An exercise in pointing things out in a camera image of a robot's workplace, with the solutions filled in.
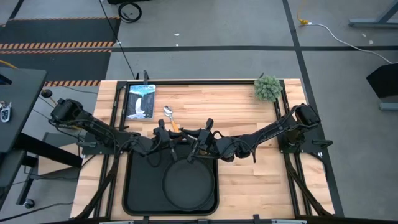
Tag black side desk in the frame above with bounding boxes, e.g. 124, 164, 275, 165
0, 67, 83, 210

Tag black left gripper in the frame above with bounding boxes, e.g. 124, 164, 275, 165
154, 119, 183, 162

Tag black round plate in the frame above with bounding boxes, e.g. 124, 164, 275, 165
161, 155, 216, 212

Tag black aluminium table frame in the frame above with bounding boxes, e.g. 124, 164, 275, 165
74, 79, 335, 219

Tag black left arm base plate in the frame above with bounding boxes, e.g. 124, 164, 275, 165
81, 130, 133, 156

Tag waterfall picture book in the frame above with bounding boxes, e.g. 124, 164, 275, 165
125, 84, 157, 121

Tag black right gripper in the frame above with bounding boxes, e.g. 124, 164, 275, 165
186, 118, 218, 163

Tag white floor cable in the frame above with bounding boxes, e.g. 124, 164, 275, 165
306, 22, 396, 65

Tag white key fob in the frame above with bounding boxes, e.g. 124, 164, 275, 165
0, 101, 12, 123

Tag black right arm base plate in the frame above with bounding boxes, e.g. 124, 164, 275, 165
277, 124, 334, 154

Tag coiled black floor cable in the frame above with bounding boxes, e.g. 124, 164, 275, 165
118, 1, 143, 24

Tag black hazard striped floor mat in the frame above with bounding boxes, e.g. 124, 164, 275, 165
0, 17, 121, 87

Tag black panel on grey base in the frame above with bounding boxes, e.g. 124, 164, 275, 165
366, 62, 398, 111

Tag spoon with orange handle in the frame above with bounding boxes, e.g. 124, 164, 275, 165
163, 105, 181, 133

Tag grey metal table leg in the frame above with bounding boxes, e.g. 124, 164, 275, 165
348, 0, 398, 29

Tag green plant in white pot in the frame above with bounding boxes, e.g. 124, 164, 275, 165
254, 75, 284, 103

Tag long black floor cable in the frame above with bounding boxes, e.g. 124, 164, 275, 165
98, 0, 137, 80

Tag black plastic serving tray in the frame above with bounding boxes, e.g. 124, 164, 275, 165
122, 141, 220, 217

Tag yellow floor cable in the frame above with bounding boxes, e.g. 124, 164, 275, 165
297, 0, 310, 25

